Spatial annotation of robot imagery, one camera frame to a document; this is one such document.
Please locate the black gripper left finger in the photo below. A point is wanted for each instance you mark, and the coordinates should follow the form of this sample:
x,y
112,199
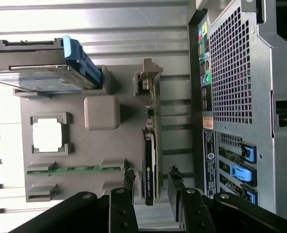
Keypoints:
x,y
122,213

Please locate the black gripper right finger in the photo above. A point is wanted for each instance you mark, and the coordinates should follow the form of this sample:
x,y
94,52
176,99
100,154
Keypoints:
x,y
194,213

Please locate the green RAM stick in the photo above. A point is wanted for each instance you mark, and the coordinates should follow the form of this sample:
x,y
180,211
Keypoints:
x,y
85,169

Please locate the blue slot clip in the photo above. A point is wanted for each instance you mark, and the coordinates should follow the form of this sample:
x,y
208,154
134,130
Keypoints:
x,y
249,153
243,174
252,197

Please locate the grey printed parts rack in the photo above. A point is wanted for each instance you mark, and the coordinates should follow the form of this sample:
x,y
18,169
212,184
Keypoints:
x,y
97,150

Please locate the silver CPU chip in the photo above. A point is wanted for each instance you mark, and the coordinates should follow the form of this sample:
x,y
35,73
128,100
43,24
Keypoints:
x,y
47,136

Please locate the open black PC case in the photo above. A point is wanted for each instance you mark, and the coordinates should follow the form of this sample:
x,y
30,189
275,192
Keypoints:
x,y
230,72

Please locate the hard disk with blue carrier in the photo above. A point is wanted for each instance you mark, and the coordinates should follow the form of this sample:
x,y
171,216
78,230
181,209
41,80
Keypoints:
x,y
36,58

